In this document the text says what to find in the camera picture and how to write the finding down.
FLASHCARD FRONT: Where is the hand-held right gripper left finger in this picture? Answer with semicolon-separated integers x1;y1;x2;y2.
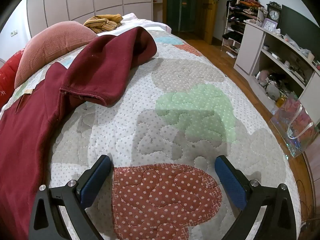
29;154;112;240

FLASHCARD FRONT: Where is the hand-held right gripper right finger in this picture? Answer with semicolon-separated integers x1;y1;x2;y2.
214;155;298;240

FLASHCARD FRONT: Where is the maroon garment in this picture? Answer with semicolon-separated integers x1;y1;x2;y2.
0;27;157;240

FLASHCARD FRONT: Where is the patchwork quilt bed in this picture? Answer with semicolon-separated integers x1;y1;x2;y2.
0;26;303;240

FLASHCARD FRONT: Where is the clear floral gift bag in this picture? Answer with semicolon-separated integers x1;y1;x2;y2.
270;92;320;158

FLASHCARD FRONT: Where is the pink plush toy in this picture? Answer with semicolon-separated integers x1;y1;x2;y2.
257;70;270;85

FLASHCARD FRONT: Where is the white shelf unit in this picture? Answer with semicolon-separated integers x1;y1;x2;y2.
234;20;320;113

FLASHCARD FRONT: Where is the red embroidered cushion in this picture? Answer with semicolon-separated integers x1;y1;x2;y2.
0;49;25;109

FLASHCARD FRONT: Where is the pink ribbed pillow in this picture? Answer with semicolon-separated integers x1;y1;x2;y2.
14;21;100;89

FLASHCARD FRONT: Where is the yellow striped cloth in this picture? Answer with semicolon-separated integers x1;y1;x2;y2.
83;14;123;33

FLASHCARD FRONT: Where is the white shoe rack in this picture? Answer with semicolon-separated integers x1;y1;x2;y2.
221;0;265;55

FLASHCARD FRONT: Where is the purple square clock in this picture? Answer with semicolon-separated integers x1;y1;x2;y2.
261;18;278;30

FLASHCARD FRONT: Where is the white bed sheet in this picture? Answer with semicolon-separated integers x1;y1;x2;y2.
96;12;173;37

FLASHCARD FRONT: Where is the wooden door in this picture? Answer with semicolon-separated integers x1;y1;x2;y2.
201;0;220;46

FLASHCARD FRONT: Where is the dark green board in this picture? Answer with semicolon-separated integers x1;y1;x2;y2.
279;4;320;60

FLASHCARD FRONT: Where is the black ornate clock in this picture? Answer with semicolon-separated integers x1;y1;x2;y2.
266;2;282;22

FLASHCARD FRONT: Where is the dark green door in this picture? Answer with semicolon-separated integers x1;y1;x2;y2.
166;0;205;33

